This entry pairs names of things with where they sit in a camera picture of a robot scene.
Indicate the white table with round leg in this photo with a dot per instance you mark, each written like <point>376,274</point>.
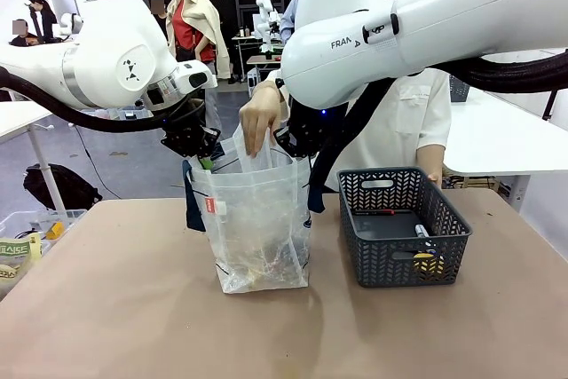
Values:
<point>22,121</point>

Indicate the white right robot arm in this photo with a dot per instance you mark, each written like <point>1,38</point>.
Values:
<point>399,28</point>

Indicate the black-haired figure in black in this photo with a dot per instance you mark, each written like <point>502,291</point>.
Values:
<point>44,19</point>

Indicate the background work table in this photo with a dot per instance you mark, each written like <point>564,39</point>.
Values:
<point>248,48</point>

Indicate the silver black marker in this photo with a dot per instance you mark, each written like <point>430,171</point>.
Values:
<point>421,231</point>

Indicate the dark mesh basket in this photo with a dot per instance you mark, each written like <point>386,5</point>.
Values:
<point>459,88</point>

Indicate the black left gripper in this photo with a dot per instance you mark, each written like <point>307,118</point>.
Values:
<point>188,130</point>

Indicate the person in white t-shirt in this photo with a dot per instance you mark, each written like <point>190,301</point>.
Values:
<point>399,130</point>

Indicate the black backpack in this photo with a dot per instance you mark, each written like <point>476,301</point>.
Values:
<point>62,186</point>

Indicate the green print snack package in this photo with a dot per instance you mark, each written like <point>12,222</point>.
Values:
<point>10,279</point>
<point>18,252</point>

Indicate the person in blue shirt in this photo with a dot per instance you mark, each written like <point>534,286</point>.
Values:
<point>289,24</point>

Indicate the person's left hand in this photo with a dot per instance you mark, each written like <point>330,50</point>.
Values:
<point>435,179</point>

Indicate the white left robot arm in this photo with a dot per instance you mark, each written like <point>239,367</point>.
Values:
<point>102,59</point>

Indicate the dark grey plastic basket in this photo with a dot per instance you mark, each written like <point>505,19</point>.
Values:
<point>390,246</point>

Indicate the red and black pen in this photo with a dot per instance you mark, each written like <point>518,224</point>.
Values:
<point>381,212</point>

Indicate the seated person in black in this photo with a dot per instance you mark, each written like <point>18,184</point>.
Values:
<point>23,35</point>

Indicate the clear plastic pouch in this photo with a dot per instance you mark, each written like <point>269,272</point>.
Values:
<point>255,161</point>

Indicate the yellow packet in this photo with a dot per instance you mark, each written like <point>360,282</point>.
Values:
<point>428,263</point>

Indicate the mannequin with beige jacket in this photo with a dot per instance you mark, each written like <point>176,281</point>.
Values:
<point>195,28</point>

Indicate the person's right forearm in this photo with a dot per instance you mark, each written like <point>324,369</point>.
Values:
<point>268,88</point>

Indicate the small yellow box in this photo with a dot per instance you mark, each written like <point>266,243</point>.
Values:
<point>55,231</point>

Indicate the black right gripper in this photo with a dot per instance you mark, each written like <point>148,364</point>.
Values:
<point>310,130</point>

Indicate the person's right hand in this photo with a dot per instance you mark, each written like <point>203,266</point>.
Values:
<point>259,119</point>

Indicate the clear bin with goods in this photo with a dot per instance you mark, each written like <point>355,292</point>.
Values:
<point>44,223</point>

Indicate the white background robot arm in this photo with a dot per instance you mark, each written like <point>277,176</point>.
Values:
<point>268,19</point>

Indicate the person's left forearm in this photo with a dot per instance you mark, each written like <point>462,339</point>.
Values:
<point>430,159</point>

